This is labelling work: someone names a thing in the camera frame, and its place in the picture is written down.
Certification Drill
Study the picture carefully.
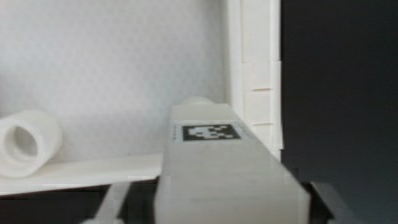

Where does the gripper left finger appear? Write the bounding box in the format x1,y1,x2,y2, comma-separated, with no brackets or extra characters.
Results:
82,179,161,224

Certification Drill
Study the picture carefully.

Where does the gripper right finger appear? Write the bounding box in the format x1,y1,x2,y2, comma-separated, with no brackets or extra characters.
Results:
305,182,360,224

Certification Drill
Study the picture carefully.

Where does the white desk tabletop tray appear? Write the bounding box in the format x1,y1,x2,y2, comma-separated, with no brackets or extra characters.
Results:
0,0,283,196

